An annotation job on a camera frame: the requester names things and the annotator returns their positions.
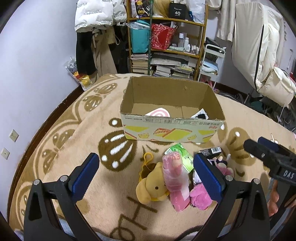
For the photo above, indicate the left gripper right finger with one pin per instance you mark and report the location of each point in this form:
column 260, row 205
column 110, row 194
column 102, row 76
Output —
column 251, row 221

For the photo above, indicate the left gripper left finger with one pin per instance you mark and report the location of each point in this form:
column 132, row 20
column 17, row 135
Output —
column 41, row 221

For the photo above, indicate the pink rabbit plush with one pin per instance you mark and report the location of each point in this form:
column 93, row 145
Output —
column 198, row 195

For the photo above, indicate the black Face tissue pack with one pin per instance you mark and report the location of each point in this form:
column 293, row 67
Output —
column 211, row 152

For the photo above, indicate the pink towel roll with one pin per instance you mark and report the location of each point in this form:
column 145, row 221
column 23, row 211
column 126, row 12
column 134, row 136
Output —
column 176, row 180

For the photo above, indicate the yellow bear plush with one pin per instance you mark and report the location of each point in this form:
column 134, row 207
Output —
column 151, row 184

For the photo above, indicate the purple haired doll plush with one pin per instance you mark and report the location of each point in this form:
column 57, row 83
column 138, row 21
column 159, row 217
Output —
column 219, row 162

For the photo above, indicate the right hand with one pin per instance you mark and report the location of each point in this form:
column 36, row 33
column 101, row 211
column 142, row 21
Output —
column 274, row 197

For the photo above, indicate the beige patterned rug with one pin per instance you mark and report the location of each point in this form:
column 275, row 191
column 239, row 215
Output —
column 92, row 124

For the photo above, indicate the white rolling cart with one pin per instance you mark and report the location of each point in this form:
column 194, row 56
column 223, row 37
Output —
column 212, row 59

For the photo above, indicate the pink swirl cushion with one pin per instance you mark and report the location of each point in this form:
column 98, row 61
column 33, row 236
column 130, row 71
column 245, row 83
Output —
column 160, row 112

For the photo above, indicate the white quilted cover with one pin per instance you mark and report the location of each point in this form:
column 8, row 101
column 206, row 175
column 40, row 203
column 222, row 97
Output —
column 257, row 50

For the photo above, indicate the open cardboard box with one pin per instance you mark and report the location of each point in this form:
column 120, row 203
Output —
column 195, row 112

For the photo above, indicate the beige coat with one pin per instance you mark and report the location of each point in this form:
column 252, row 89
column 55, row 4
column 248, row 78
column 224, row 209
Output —
column 227, row 19

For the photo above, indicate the plastic bag with toys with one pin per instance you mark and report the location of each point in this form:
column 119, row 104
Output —
column 83, row 79

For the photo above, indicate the wooden bookshelf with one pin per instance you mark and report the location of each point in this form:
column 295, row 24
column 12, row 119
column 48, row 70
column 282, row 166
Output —
column 183, row 57

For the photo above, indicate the stack of books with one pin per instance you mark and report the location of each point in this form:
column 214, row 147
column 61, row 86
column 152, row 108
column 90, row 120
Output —
column 139, row 63

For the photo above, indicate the red patterned gift bag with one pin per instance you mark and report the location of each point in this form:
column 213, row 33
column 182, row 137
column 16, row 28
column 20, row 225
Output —
column 162, row 36

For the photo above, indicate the black box number 40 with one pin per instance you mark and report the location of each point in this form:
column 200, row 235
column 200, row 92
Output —
column 177, row 11

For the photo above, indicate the teal bag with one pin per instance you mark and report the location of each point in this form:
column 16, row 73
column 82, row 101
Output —
column 139, row 34

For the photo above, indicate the blonde wig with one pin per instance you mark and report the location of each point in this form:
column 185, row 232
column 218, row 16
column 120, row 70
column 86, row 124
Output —
column 161, row 7

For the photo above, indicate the white puffer jacket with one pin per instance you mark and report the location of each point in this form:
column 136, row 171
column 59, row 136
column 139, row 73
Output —
column 94, row 15

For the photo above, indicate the wall socket lower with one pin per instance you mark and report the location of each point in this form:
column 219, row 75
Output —
column 5, row 153

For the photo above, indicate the wall socket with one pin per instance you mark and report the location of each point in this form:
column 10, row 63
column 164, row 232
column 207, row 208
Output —
column 5, row 153
column 14, row 135

